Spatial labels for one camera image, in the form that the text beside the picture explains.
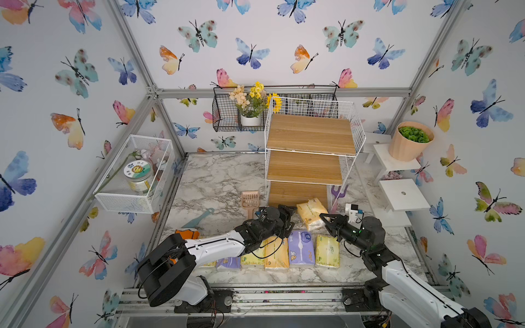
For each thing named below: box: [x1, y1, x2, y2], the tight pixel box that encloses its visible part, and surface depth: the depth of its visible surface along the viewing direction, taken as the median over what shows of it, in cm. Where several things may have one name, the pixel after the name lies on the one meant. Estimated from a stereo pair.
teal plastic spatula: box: [181, 207, 215, 229], surface depth 96 cm
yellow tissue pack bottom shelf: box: [295, 197, 329, 231], surface depth 81 cm
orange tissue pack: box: [175, 228, 201, 240], surface depth 86 cm
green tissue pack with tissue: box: [198, 260, 218, 269], surface depth 80 cm
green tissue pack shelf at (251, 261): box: [240, 252, 266, 269], surface depth 80 cm
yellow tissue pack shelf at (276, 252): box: [263, 235, 290, 269], surface depth 80 cm
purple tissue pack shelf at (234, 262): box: [216, 256, 242, 271], surface depth 81 cm
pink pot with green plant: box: [388, 120, 435, 162], surface depth 82 cm
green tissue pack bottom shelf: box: [315, 234, 341, 268], surface depth 82 cm
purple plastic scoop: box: [330, 184, 349, 210], surface depth 106 cm
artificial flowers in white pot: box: [229, 81, 283, 127], surface depth 85 cm
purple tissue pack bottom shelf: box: [288, 230, 316, 266], surface depth 83 cm
